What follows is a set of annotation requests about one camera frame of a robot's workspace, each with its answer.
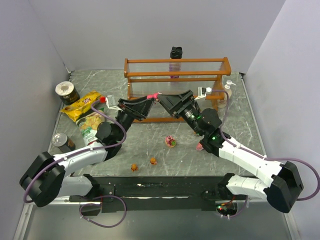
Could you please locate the beige lotion pump bottle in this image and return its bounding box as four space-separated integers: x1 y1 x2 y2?
217 80 235 109

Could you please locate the orange wooden shelf rack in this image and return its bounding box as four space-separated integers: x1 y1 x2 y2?
124 57 232 110

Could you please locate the small electronics board with leds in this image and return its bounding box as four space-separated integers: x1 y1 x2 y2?
215 200 238 221

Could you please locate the orange bear toy front left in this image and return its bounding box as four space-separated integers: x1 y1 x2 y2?
131 163 139 172

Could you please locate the dark soda can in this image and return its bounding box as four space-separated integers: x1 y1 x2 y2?
51 133 76 153

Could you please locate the purple cable loop front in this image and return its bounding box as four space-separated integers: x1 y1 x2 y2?
79 194 128 228

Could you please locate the green Chuba chips bag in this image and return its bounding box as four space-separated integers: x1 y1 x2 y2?
75 109 105 146

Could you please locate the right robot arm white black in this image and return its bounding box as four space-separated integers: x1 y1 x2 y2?
155 90 304 213

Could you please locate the purple spray can black cap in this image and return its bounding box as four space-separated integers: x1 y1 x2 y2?
169 45 183 80

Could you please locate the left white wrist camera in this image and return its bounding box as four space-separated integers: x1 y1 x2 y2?
99 94 122 111

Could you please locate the orange bear toy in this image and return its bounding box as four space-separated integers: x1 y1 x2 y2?
150 157 158 165
131 163 139 172

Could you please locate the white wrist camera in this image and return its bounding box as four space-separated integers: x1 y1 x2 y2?
194 87 213 102
99 94 122 111

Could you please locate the yellow chips bag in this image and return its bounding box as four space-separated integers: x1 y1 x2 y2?
60 90 102 122

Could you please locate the pink bear strawberry hat toy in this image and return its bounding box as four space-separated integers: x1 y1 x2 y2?
146 92 161 102

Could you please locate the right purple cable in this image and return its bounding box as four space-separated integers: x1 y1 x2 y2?
211 89 320 202

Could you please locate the black paper cup white lid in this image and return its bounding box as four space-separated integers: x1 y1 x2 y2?
55 81 80 105

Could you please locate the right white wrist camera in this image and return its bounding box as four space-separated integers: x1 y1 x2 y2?
194 87 213 102

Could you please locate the pink lying bear toy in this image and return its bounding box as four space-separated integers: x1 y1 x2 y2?
196 142 204 151

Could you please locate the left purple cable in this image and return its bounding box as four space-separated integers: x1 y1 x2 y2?
23 99 127 204

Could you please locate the orange bear toy middle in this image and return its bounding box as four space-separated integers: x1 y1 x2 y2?
150 157 158 165

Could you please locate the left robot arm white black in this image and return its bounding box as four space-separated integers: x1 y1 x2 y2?
19 95 155 207

